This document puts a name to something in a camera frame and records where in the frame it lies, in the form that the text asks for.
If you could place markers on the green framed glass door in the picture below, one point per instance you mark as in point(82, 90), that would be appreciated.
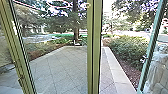
point(150, 46)

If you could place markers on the white garden bench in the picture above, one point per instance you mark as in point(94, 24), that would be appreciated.
point(77, 42)

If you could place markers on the tree trunk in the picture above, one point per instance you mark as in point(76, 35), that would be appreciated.
point(76, 20)

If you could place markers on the green window frame wall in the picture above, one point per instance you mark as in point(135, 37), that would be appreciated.
point(94, 46)

